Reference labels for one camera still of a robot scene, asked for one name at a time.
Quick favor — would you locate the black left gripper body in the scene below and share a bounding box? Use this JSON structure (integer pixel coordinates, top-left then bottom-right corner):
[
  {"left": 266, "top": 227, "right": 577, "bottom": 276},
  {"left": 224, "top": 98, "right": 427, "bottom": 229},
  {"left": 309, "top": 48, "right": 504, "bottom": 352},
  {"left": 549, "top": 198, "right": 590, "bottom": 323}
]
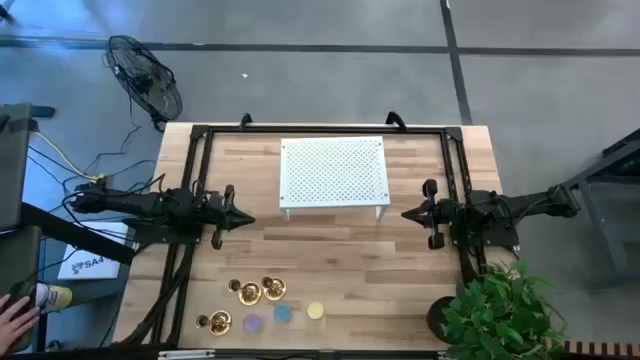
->
[{"left": 202, "top": 185, "right": 236, "bottom": 250}]

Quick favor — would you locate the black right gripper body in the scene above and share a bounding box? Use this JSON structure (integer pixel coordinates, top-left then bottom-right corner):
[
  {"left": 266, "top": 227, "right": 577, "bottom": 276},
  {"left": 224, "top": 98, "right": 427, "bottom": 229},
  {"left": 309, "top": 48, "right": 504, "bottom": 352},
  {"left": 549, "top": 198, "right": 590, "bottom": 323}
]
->
[{"left": 422, "top": 178, "right": 460, "bottom": 251}]

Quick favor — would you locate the gold candlestick holder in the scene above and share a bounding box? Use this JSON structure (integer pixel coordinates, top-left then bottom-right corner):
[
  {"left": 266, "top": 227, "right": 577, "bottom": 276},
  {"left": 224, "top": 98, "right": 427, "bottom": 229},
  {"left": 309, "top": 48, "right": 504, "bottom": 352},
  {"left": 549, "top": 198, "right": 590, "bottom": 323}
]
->
[
  {"left": 195, "top": 309, "right": 234, "bottom": 337},
  {"left": 228, "top": 278, "right": 263, "bottom": 307},
  {"left": 260, "top": 275, "right": 288, "bottom": 302}
]

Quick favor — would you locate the blue candle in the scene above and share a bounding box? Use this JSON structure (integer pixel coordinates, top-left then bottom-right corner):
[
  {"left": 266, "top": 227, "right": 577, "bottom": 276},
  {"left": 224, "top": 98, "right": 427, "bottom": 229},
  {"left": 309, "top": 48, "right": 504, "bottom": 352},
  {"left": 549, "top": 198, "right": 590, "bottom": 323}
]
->
[{"left": 272, "top": 303, "right": 294, "bottom": 325}]

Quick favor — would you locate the purple candle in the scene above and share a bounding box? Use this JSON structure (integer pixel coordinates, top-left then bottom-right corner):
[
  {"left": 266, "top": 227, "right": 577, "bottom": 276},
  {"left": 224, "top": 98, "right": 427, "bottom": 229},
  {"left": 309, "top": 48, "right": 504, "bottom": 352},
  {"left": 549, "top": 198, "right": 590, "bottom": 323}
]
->
[{"left": 242, "top": 313, "right": 265, "bottom": 335}]

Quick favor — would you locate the white perforated metal shelf riser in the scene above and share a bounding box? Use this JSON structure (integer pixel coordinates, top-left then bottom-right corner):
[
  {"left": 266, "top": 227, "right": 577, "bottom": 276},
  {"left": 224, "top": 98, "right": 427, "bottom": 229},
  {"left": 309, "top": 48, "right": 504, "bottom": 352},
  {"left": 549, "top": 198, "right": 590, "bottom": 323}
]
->
[{"left": 278, "top": 135, "right": 392, "bottom": 222}]

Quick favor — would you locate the black plant pot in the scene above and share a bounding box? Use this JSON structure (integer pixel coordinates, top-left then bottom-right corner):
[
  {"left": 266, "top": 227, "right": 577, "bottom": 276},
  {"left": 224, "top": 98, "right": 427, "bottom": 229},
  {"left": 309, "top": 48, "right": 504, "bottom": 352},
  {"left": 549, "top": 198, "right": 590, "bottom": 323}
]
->
[{"left": 425, "top": 295, "right": 459, "bottom": 344}]

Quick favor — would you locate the green leafy plant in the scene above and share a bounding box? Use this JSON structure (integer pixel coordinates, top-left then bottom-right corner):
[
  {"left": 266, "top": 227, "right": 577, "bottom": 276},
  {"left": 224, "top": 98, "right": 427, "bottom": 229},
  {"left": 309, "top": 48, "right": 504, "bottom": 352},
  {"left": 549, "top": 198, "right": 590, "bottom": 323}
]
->
[{"left": 439, "top": 258, "right": 569, "bottom": 360}]

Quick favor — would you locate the white printed cardboard box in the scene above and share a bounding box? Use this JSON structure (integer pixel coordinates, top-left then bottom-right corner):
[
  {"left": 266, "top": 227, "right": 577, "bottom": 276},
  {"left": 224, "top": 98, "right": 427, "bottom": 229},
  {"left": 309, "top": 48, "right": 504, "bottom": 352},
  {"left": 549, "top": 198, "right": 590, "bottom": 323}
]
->
[{"left": 56, "top": 221, "right": 132, "bottom": 281}]

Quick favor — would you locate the black stand beam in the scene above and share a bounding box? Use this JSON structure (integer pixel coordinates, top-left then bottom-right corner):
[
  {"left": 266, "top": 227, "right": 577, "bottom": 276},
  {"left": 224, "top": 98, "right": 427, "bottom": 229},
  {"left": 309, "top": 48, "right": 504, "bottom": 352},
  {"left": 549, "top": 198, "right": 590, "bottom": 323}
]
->
[{"left": 19, "top": 202, "right": 137, "bottom": 266}]

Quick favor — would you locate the black floor fan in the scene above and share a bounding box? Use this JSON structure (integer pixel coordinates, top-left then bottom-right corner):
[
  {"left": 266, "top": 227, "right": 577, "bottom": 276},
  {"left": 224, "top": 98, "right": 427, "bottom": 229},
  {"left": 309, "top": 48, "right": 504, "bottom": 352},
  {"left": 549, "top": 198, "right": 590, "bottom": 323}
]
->
[{"left": 102, "top": 33, "right": 184, "bottom": 132}]

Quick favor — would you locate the yellow and white spray can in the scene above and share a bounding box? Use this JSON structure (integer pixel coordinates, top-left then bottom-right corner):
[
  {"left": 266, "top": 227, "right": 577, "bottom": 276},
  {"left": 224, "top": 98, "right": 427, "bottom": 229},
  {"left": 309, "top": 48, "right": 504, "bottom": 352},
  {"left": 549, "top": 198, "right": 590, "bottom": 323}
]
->
[{"left": 33, "top": 282, "right": 74, "bottom": 315}]

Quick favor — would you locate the striped wooden slat bench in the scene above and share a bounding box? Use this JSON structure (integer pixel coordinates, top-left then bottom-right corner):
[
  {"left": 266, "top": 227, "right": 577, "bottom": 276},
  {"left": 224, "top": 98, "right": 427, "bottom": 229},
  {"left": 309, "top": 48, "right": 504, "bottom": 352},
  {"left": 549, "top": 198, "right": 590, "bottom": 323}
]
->
[{"left": 564, "top": 340, "right": 640, "bottom": 357}]

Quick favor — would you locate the dark grey panel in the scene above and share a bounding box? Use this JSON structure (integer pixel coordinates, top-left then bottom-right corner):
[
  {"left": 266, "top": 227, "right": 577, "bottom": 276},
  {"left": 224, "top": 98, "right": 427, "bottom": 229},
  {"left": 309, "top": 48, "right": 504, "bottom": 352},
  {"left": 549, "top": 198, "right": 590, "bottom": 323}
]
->
[
  {"left": 0, "top": 224, "right": 44, "bottom": 354},
  {"left": 0, "top": 102, "right": 56, "bottom": 232}
]

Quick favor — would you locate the person's hand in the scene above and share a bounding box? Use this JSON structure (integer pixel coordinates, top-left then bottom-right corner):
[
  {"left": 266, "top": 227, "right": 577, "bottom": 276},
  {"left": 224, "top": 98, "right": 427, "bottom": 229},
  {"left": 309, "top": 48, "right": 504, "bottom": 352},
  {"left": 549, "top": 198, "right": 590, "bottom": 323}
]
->
[{"left": 0, "top": 293, "right": 41, "bottom": 357}]

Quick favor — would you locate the black metal table frame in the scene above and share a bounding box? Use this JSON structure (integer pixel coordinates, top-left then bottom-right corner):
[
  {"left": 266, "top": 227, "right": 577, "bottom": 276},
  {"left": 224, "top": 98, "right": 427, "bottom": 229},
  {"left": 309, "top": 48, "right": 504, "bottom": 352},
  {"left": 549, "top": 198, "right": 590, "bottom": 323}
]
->
[{"left": 114, "top": 110, "right": 501, "bottom": 351}]

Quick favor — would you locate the black floor cable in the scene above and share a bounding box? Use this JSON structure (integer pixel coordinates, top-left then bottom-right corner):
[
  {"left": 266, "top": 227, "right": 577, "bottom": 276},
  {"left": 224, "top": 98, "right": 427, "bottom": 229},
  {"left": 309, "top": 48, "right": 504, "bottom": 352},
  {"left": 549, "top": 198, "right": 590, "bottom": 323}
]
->
[{"left": 24, "top": 97, "right": 169, "bottom": 201}]

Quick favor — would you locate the yellow power cable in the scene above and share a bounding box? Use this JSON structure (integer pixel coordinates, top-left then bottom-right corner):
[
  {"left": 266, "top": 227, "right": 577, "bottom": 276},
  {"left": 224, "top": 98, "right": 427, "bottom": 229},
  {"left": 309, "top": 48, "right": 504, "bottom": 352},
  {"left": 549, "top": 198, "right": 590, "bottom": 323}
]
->
[{"left": 32, "top": 130, "right": 108, "bottom": 183}]

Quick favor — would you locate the silver aluminium rail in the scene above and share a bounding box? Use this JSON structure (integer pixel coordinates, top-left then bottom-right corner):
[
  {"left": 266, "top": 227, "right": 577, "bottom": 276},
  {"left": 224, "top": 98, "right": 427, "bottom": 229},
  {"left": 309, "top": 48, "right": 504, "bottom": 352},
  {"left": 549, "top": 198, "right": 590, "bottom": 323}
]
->
[{"left": 157, "top": 349, "right": 217, "bottom": 360}]

